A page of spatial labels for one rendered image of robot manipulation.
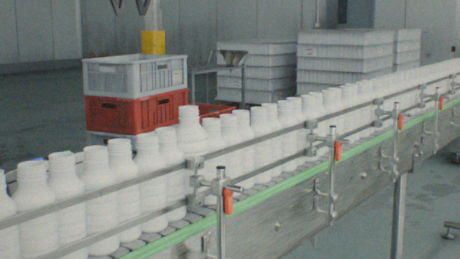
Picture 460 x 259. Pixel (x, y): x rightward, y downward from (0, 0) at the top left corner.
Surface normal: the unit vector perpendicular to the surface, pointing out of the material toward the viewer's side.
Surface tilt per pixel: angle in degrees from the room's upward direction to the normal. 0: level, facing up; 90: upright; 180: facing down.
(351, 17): 90
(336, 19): 90
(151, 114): 90
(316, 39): 89
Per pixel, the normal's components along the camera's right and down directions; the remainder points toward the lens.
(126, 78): -0.46, 0.17
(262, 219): 0.83, 0.11
